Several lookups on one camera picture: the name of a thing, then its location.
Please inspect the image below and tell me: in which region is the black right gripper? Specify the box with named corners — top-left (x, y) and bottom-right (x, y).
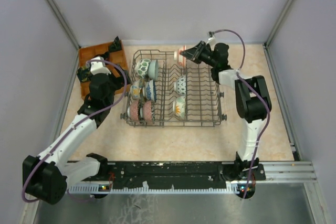
top-left (181, 41), bottom-right (217, 68)

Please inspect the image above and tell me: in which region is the red coral pattern bowl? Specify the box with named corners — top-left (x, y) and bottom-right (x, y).
top-left (174, 45), bottom-right (187, 68)

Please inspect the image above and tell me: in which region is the blue diamond pattern bowl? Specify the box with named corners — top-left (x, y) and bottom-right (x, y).
top-left (174, 75), bottom-right (187, 95)

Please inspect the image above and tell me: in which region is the orange flower green leaf bowl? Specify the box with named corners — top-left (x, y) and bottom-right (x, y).
top-left (172, 95), bottom-right (186, 120)

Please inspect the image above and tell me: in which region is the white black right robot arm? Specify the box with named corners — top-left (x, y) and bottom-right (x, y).
top-left (179, 41), bottom-right (272, 180)

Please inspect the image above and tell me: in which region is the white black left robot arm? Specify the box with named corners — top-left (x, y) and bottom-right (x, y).
top-left (21, 59), bottom-right (130, 205)

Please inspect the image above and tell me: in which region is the yellow blue swirl bowl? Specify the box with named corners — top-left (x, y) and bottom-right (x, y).
top-left (130, 79), bottom-right (143, 100)

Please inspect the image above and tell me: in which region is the green leaf pattern bowl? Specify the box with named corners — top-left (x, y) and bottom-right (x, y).
top-left (135, 59), bottom-right (151, 78)

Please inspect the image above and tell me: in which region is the teal yellow-flower folded tie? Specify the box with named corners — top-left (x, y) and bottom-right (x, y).
top-left (76, 66), bottom-right (92, 83)

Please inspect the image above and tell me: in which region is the dark green folded tie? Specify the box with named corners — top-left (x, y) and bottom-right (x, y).
top-left (108, 36), bottom-right (122, 53)

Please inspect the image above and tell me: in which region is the pink floral bowl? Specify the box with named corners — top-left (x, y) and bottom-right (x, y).
top-left (127, 100), bottom-right (143, 122)

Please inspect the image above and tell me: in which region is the blue rose pattern bowl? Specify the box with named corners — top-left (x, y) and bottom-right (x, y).
top-left (143, 80), bottom-right (156, 102)

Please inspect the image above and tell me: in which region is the wooden compartment tray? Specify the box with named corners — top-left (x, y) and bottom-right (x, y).
top-left (79, 41), bottom-right (129, 100)

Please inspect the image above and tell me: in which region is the dark leaf pattern bowl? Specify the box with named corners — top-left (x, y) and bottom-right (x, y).
top-left (142, 101), bottom-right (154, 123)

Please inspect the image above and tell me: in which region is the green striped bowl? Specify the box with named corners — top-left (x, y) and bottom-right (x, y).
top-left (147, 60), bottom-right (159, 81)

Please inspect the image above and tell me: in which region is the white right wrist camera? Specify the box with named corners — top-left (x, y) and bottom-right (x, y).
top-left (206, 31), bottom-right (216, 46)

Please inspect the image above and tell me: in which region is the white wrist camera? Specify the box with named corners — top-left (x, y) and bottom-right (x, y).
top-left (89, 56), bottom-right (111, 75)
top-left (206, 31), bottom-right (216, 46)

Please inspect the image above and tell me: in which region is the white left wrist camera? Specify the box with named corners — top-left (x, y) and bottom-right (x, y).
top-left (89, 56), bottom-right (111, 75)

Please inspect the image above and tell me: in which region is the grey wire dish rack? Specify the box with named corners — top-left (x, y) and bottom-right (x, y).
top-left (120, 49), bottom-right (227, 127)

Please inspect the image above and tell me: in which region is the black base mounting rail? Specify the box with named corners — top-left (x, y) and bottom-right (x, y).
top-left (92, 160), bottom-right (266, 198)

